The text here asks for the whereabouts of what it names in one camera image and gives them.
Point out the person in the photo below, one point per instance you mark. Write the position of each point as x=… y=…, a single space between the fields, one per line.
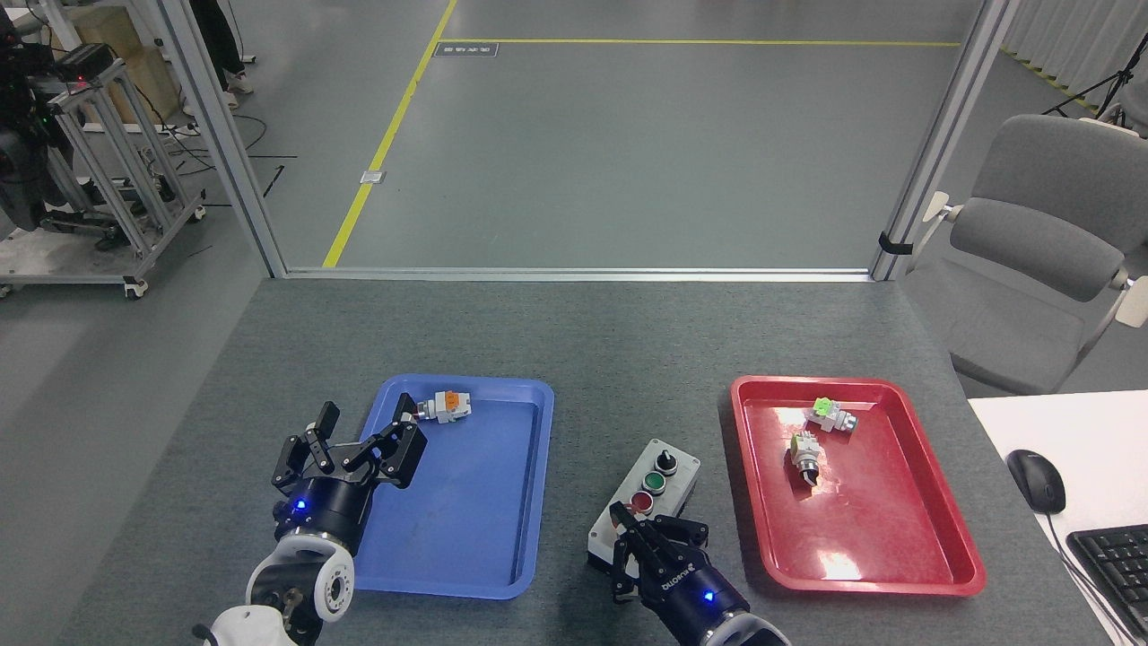
x=220 y=45

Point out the blue plastic tray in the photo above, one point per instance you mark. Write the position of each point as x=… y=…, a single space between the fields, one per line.
x=475 y=502

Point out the black keyboard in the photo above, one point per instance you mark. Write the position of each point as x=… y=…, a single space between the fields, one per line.
x=1117 y=565

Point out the silver aluminium rail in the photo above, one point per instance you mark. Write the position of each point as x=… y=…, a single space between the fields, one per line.
x=574 y=274

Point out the grey control box with buttons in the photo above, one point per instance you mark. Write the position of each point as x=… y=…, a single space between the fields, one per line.
x=659 y=484

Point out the green push button switch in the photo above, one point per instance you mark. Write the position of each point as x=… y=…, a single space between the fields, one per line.
x=830 y=414

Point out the white curtain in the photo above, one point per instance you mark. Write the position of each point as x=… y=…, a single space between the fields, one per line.
x=1067 y=36

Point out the grey office chair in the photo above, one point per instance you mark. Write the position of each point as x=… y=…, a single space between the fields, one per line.
x=1031 y=251

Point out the black tripod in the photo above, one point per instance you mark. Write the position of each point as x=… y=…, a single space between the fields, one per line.
x=1103 y=85

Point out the aluminium frame cart on wheels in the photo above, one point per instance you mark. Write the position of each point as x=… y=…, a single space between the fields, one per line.
x=117 y=179

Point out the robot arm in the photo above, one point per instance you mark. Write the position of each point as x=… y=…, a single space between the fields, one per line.
x=749 y=632

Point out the dark floor label plate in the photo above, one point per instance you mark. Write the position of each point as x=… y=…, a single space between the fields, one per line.
x=465 y=50

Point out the white desk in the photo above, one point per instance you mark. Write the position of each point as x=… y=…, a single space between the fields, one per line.
x=1094 y=431

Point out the silver floor socket plate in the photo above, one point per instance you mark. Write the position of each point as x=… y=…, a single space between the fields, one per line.
x=372 y=177

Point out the black knob selector switch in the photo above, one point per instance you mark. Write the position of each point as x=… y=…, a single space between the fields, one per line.
x=804 y=456

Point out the red push button switch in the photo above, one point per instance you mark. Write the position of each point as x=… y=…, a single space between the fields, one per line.
x=448 y=405

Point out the black machine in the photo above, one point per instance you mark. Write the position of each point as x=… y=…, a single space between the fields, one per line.
x=22 y=161

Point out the black computer mouse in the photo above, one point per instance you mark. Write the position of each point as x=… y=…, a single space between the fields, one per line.
x=1036 y=480

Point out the red plastic tray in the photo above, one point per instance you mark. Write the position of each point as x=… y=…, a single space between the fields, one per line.
x=861 y=511

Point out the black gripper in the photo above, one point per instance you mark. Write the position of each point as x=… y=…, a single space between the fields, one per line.
x=327 y=507
x=686 y=592

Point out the wooden box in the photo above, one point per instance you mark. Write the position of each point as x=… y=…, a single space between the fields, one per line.
x=134 y=63

